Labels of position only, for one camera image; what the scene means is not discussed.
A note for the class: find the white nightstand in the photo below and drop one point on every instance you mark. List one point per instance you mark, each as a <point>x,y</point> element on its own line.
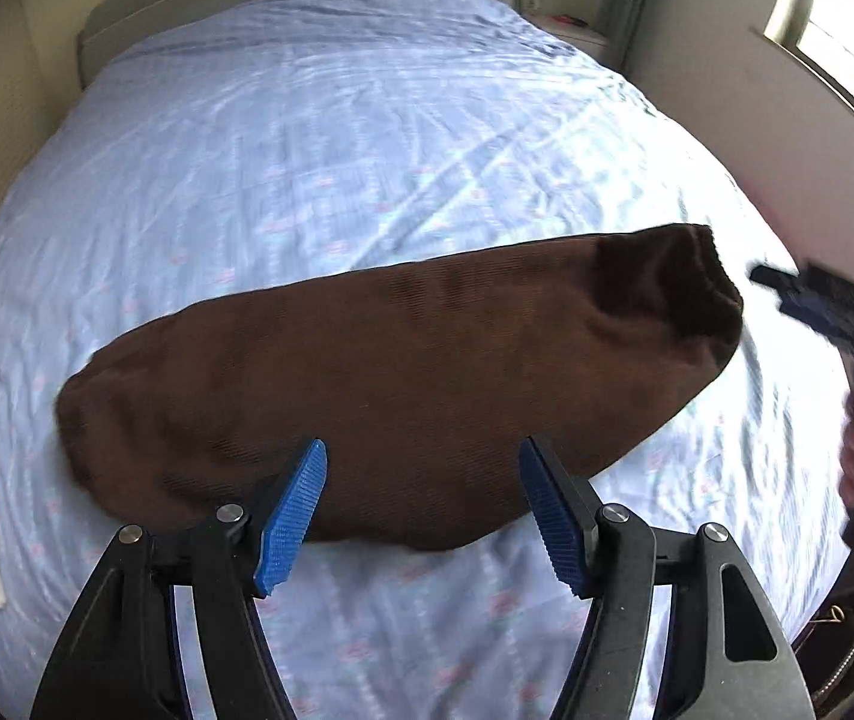
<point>569,28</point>

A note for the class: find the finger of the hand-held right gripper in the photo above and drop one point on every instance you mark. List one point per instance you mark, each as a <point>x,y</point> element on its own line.
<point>809,300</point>

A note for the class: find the brown pants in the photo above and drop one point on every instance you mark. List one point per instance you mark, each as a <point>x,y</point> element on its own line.
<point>397,405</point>

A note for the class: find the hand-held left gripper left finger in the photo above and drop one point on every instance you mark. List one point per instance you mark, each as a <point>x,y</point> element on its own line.
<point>292,517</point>

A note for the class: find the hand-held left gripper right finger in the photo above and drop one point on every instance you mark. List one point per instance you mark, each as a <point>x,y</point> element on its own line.
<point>556,517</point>

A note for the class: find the light blue bed sheet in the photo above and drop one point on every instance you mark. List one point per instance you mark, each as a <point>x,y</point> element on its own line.
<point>322,165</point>

